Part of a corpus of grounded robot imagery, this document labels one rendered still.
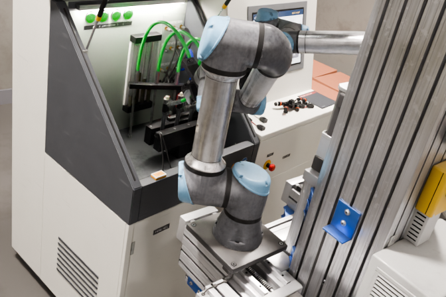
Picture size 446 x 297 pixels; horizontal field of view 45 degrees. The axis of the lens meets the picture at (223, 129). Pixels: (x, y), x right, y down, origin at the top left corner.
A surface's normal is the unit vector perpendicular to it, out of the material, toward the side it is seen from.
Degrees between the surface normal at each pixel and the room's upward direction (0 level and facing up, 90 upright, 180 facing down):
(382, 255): 0
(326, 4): 90
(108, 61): 90
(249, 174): 7
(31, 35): 90
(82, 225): 90
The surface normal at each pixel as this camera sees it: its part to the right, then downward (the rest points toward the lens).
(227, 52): 0.05, 0.44
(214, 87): -0.32, 0.35
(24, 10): -0.68, 0.22
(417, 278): 0.18, -0.87
